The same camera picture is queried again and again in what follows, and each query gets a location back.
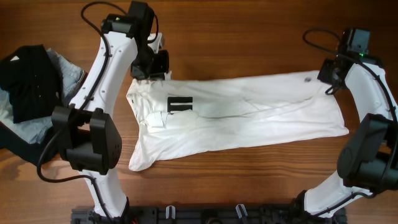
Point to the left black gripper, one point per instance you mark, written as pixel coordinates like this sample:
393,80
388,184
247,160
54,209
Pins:
158,71

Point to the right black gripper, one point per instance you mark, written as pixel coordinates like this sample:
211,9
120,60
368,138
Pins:
325,74

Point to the white polo shirt black print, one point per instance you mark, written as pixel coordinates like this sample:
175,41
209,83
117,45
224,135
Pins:
179,118

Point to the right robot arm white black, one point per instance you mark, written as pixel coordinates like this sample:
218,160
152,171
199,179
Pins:
367,165

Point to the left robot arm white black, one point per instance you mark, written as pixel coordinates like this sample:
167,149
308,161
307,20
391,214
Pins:
85,133

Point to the black folded polo shirt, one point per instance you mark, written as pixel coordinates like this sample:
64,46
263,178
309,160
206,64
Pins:
32,82

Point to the light blue denim garment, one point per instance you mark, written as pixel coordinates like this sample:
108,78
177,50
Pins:
34,131

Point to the black folded garment bottom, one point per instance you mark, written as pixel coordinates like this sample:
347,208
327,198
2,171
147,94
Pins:
28,152

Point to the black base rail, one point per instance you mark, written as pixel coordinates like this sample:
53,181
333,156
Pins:
267,214

